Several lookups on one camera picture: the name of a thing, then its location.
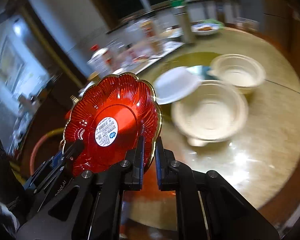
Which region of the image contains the small red scalloped plate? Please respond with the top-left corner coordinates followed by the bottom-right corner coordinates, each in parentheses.
top-left (63, 72), bottom-right (162, 177)

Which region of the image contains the cream plastic bowl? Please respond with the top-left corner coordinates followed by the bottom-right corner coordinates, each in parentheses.
top-left (210, 54), bottom-right (266, 95)
top-left (171, 80), bottom-right (249, 147)

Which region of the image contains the white foam bowl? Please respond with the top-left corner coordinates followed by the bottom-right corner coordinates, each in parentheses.
top-left (153, 67), bottom-right (202, 105)

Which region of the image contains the red yellow hula hoop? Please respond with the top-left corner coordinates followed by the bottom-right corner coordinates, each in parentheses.
top-left (29, 127), bottom-right (65, 177)

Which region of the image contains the small brass bell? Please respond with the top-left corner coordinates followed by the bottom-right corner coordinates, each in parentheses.
top-left (70, 95), bottom-right (80, 105)

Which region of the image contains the gold glitter round mat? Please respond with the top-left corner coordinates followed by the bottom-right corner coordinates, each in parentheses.
top-left (137, 51), bottom-right (223, 123)

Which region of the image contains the white lotion bottle red cap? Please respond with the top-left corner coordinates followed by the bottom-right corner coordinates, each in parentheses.
top-left (87, 44), bottom-right (114, 78)

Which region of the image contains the silver turntable disc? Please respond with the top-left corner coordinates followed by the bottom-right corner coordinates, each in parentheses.
top-left (187, 65), bottom-right (217, 80)

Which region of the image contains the clear plastic bag of jars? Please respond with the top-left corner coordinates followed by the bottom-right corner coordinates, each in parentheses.
top-left (125, 17), bottom-right (164, 55)

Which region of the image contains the steel thermos flask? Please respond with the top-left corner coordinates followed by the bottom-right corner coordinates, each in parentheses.
top-left (173, 5), bottom-right (196, 44)

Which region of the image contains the blue white food plate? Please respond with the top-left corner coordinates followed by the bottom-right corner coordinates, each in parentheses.
top-left (191, 23), bottom-right (220, 36)

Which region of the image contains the clear plastic food container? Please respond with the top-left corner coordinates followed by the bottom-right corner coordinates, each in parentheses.
top-left (235, 17), bottom-right (259, 32)

